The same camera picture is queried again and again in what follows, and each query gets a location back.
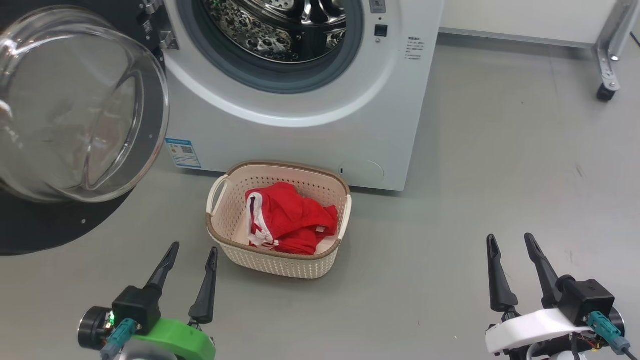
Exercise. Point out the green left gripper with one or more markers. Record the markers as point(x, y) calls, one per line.
point(190, 342)

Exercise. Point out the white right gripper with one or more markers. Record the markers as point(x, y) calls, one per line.
point(535, 325)

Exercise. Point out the red and white garment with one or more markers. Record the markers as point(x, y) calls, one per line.
point(290, 215)

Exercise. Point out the grey washing machine door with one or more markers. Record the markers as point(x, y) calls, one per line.
point(50, 230)

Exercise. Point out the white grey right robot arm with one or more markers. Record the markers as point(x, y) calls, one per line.
point(565, 356)

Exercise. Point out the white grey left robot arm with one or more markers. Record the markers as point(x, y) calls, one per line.
point(145, 352)

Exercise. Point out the cream perforated laundry basket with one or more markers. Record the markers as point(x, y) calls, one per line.
point(280, 262)

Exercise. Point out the white front-load washing machine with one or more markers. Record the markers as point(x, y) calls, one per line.
point(300, 140)

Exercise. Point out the blue energy label sticker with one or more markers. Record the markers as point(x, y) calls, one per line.
point(183, 153)

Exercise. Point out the metal stand leg with caster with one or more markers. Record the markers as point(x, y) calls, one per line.
point(612, 50)

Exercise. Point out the white board panel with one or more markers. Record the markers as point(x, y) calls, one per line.
point(500, 15)

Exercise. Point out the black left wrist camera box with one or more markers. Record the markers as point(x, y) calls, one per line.
point(135, 307)

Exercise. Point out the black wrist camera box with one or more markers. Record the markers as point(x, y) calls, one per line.
point(590, 300)
point(135, 307)

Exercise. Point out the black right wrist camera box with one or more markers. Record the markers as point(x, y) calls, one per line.
point(590, 300)

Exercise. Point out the teal left camera connector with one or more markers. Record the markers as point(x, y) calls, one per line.
point(120, 335)

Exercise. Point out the teal camera connector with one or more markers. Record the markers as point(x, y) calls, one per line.
point(120, 335)
point(605, 330)

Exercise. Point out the teal right camera connector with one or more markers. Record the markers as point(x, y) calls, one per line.
point(605, 330)

